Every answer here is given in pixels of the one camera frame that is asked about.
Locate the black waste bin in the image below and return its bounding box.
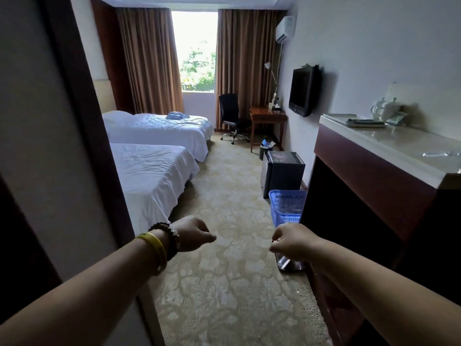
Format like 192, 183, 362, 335
259, 140, 276, 161

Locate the white air conditioner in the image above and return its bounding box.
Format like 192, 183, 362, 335
275, 16, 297, 44

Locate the brown wooden desk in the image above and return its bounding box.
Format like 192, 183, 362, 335
249, 107, 288, 153

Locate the white tray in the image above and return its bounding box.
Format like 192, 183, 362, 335
323, 114, 389, 128

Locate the dark wooden cabinet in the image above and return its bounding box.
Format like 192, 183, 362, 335
301, 115, 461, 346

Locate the brown curtain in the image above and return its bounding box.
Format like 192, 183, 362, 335
215, 9, 287, 130
116, 7, 184, 115

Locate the white desk lamp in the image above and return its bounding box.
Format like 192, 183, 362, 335
264, 62, 279, 105

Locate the black wall television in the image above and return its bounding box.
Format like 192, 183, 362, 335
288, 65, 322, 118

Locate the person's right hand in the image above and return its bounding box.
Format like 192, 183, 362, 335
269, 223, 322, 264

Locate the shiny metal object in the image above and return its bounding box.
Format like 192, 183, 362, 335
276, 253, 306, 273

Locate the person's left forearm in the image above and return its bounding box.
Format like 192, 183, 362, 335
0, 229, 171, 346

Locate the brown beaded bracelet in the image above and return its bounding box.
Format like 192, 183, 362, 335
148, 222, 180, 261

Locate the white bed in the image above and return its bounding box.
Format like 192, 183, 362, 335
110, 143, 200, 236
102, 110, 214, 162

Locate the person's right forearm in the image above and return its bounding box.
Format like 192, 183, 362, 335
308, 237, 461, 346

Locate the yellow rubber wristband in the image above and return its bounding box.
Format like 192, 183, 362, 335
136, 231, 168, 276

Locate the black mini fridge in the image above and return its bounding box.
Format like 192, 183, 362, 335
260, 151, 306, 199

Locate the white pillow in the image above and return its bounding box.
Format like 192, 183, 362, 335
102, 110, 134, 126

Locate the window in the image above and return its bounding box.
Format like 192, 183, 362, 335
171, 11, 218, 93

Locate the blue plastic basket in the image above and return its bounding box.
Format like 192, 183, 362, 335
269, 190, 308, 228

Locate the black office chair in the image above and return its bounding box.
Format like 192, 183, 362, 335
218, 93, 251, 145

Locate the person's left hand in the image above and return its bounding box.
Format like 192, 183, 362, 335
172, 215, 217, 253

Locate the dark wooden door frame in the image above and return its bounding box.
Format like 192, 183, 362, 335
36, 0, 166, 346

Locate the white electric kettle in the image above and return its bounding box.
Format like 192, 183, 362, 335
370, 97, 402, 123

